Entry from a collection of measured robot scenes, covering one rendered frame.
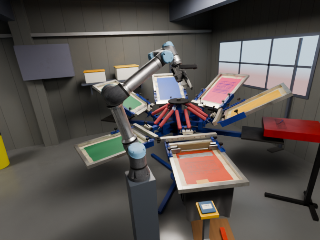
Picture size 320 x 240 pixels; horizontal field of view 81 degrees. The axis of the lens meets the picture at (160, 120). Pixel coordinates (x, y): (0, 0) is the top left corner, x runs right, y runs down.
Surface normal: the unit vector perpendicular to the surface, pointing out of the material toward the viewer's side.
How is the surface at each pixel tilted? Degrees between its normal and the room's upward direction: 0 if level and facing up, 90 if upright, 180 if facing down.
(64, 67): 90
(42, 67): 90
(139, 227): 90
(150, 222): 90
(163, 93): 32
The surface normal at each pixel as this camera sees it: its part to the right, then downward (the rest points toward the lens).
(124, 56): 0.36, 0.31
